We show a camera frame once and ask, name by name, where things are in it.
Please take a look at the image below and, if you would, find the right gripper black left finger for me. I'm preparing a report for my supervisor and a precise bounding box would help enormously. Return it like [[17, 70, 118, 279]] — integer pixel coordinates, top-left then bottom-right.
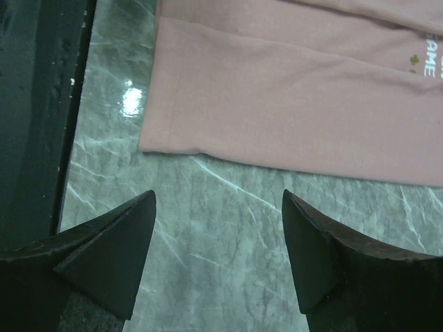
[[1, 190, 156, 331]]

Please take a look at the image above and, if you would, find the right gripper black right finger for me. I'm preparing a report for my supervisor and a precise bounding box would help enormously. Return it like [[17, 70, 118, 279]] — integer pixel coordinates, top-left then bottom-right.
[[282, 191, 442, 332]]

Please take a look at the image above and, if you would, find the pink printed t shirt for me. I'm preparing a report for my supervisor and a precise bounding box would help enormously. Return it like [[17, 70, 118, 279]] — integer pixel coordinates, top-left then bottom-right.
[[139, 1, 442, 187]]

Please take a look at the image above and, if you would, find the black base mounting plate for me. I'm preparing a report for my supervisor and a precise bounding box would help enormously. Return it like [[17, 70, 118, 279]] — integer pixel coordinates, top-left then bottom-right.
[[1, 0, 96, 252]]

